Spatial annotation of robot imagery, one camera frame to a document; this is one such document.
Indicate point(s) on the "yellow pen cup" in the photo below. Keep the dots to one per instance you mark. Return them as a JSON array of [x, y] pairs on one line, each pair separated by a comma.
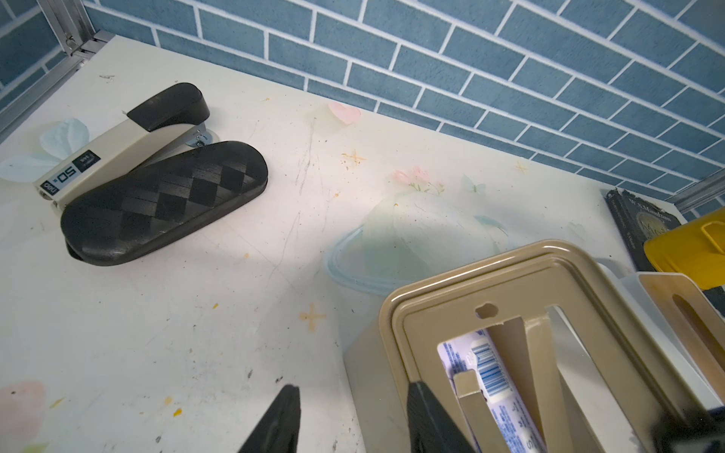
[[695, 249]]

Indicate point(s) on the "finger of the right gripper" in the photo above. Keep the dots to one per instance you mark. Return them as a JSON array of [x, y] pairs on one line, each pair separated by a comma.
[[698, 432]]

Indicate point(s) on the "white tissue box base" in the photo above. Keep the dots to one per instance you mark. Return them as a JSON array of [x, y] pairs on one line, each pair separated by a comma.
[[662, 333]]

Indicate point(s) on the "black glasses case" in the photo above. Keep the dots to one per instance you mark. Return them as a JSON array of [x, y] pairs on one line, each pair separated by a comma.
[[161, 203]]

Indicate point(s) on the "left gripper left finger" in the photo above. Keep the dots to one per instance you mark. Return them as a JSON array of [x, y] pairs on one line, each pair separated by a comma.
[[278, 429]]

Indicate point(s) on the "purple tissue paper pack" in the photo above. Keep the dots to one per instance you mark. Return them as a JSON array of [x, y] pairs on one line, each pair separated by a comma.
[[475, 351]]

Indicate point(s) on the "black book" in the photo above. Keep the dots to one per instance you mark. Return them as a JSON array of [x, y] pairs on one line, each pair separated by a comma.
[[639, 221]]

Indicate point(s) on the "white box wooden lid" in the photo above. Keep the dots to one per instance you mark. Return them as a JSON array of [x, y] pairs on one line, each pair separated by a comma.
[[691, 321]]

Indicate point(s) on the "beige tissue box lid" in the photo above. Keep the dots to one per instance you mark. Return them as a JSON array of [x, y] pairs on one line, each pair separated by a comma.
[[509, 297]]

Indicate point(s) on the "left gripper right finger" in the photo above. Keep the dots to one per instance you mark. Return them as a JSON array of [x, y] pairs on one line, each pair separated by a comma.
[[431, 428]]

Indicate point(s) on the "beige black stapler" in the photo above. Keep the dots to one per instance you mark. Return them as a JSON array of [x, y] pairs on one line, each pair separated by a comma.
[[167, 124]]

